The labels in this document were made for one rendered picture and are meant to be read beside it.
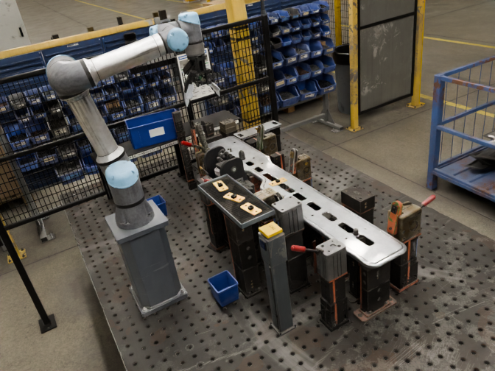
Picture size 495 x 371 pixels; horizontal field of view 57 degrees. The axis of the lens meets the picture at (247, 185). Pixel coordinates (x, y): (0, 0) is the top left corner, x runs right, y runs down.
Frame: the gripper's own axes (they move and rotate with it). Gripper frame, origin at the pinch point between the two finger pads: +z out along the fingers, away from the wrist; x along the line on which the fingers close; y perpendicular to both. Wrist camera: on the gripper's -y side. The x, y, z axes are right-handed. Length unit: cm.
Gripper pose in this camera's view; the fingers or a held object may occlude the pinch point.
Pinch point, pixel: (202, 101)
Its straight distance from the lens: 192.3
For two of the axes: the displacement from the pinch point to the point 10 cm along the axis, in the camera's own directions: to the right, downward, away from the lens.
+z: 1.3, 8.6, 4.9
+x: 8.6, -3.5, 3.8
